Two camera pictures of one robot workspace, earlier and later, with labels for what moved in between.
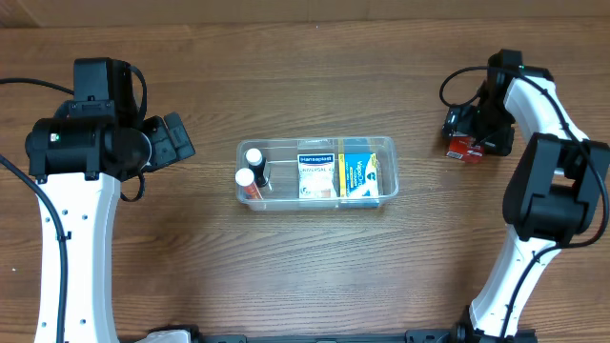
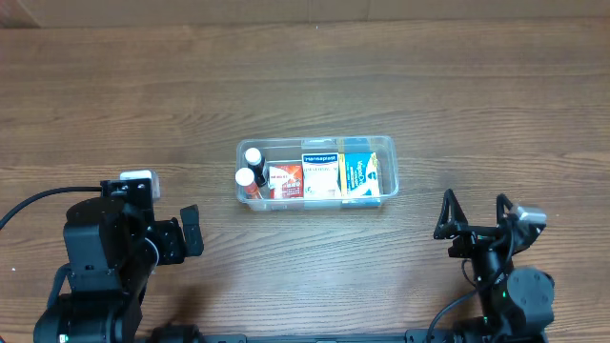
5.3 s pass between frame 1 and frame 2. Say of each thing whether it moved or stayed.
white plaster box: stayed
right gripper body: moved
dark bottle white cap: stayed
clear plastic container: stayed
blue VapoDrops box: stayed
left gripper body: moved
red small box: moved
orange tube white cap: stayed
